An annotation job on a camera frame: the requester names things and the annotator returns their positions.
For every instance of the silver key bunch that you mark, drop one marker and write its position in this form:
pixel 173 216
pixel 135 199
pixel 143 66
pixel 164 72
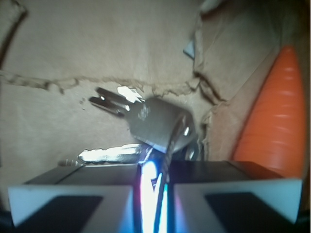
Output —
pixel 163 128

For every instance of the orange plastic toy carrot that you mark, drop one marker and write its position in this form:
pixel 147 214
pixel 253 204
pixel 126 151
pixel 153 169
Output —
pixel 274 135

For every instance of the brown paper bag bin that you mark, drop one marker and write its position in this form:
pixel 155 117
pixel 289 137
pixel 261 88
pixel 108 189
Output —
pixel 210 56

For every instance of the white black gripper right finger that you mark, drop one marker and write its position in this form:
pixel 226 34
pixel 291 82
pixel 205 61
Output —
pixel 231 197

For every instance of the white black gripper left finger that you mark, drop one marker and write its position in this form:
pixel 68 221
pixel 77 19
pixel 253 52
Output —
pixel 78 199

